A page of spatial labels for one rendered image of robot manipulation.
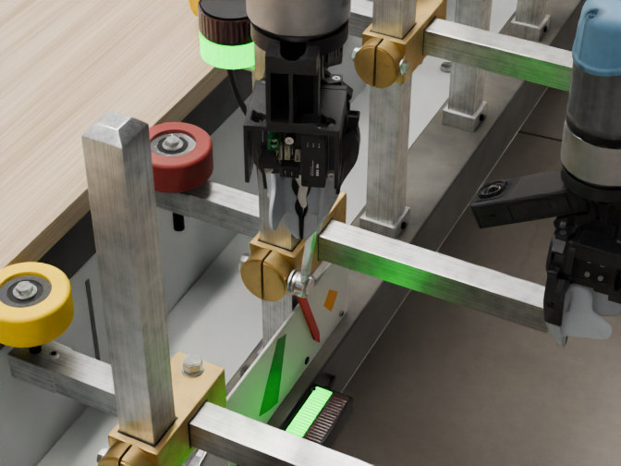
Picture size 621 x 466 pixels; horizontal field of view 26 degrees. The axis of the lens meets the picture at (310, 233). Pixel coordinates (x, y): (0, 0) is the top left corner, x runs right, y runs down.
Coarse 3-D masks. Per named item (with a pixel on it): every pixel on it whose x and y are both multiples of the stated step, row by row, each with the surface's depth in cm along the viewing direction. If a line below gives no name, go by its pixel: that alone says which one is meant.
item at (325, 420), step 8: (336, 400) 136; (344, 400) 136; (328, 408) 136; (336, 408) 136; (320, 416) 135; (328, 416) 135; (336, 416) 135; (312, 424) 134; (320, 424) 134; (328, 424) 134; (312, 432) 133; (320, 432) 133; (312, 440) 132; (320, 440) 132
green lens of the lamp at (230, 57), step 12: (204, 48) 118; (216, 48) 117; (228, 48) 116; (240, 48) 116; (252, 48) 117; (204, 60) 119; (216, 60) 117; (228, 60) 117; (240, 60) 117; (252, 60) 118
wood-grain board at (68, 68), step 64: (0, 0) 160; (64, 0) 160; (128, 0) 160; (0, 64) 149; (64, 64) 149; (128, 64) 149; (192, 64) 149; (0, 128) 139; (64, 128) 139; (0, 192) 131; (64, 192) 131; (0, 256) 123
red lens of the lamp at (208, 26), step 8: (200, 0) 117; (200, 8) 116; (200, 16) 116; (200, 24) 117; (208, 24) 116; (216, 24) 115; (224, 24) 115; (232, 24) 115; (240, 24) 115; (248, 24) 115; (208, 32) 116; (216, 32) 116; (224, 32) 115; (232, 32) 115; (240, 32) 115; (248, 32) 116; (216, 40) 116; (224, 40) 116; (232, 40) 116; (240, 40) 116; (248, 40) 116
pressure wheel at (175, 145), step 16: (160, 128) 138; (176, 128) 138; (192, 128) 138; (160, 144) 136; (176, 144) 136; (192, 144) 136; (208, 144) 136; (160, 160) 134; (176, 160) 134; (192, 160) 134; (208, 160) 136; (160, 176) 134; (176, 176) 134; (192, 176) 135; (208, 176) 137; (176, 192) 135; (176, 224) 142
